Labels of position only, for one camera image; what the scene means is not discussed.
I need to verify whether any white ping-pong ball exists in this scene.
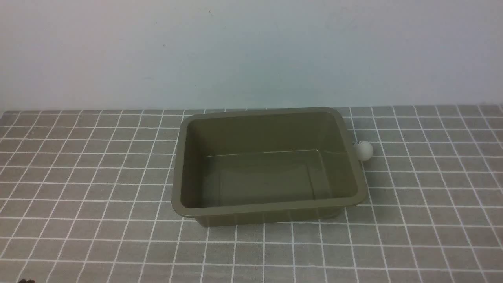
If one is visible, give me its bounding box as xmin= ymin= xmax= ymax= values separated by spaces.
xmin=353 ymin=140 xmax=374 ymax=162

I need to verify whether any grey checkered tablecloth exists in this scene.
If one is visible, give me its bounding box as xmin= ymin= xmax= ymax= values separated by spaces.
xmin=0 ymin=105 xmax=503 ymax=283

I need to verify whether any olive green plastic bin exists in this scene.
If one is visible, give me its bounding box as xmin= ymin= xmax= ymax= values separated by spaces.
xmin=171 ymin=107 xmax=368 ymax=227

